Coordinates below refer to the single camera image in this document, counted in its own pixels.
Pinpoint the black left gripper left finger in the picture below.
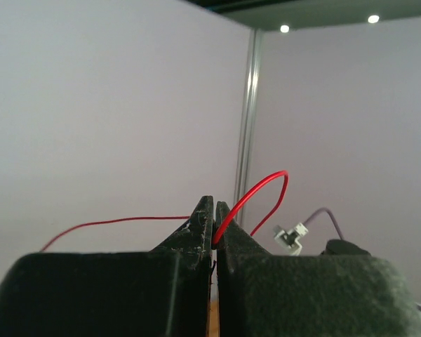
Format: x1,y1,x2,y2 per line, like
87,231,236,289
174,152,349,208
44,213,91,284
0,196,213,336

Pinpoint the red wire tangle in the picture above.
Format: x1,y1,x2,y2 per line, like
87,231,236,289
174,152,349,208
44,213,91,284
38,170,290,253

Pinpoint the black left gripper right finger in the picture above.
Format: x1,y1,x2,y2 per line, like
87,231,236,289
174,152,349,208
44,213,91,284
215,201,421,336

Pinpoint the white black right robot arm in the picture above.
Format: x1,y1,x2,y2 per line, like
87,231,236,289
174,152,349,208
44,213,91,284
321,239,370,256

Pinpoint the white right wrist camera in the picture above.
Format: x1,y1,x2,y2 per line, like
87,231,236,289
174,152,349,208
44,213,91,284
274,223,309,256

